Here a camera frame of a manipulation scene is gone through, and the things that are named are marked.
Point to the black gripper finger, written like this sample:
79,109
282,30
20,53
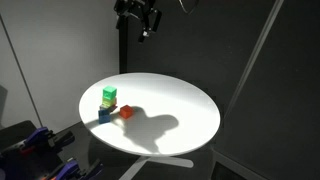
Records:
156,20
145,28

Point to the white table base legs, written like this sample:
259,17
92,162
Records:
176,162

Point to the blue block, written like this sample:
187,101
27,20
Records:
104,116

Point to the orange block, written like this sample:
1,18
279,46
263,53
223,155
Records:
126,112

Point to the grey block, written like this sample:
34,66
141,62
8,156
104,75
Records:
102,107

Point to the black clamp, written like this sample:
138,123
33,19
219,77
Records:
63,139

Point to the black vertical post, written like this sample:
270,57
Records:
123,50

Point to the black workbench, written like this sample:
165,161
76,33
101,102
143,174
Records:
20,163

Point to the lime green block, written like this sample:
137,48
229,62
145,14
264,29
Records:
109,102

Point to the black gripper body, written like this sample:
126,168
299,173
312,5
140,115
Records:
133,6

